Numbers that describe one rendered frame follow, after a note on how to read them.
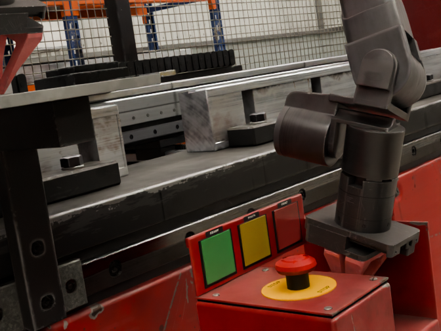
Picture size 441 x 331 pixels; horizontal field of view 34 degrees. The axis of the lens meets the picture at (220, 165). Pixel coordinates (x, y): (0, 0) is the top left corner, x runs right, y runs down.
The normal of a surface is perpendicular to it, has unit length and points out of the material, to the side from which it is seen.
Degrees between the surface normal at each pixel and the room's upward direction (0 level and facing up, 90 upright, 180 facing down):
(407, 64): 74
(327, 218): 16
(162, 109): 90
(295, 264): 33
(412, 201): 90
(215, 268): 90
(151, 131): 90
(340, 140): 106
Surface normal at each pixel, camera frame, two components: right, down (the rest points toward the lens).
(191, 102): -0.65, 0.19
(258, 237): 0.76, -0.03
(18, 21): 0.73, 0.43
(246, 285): -0.14, -0.98
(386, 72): -0.47, -0.10
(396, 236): 0.07, -0.95
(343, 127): 0.85, 0.22
